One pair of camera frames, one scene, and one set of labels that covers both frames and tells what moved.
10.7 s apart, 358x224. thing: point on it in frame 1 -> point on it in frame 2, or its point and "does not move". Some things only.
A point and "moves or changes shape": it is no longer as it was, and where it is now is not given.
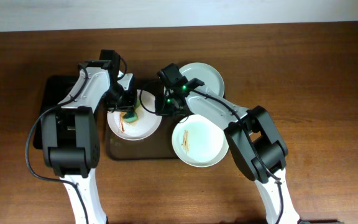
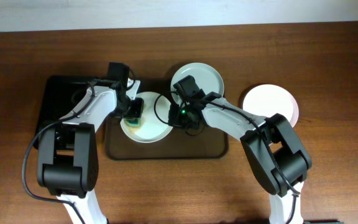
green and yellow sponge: [132, 116] moves or changes shape
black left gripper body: [121, 104] does not move
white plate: [199, 142] -> [154, 127]
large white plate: [139, 124] -> [268, 99]
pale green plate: [210, 77] does not move
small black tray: [56, 88] does not move
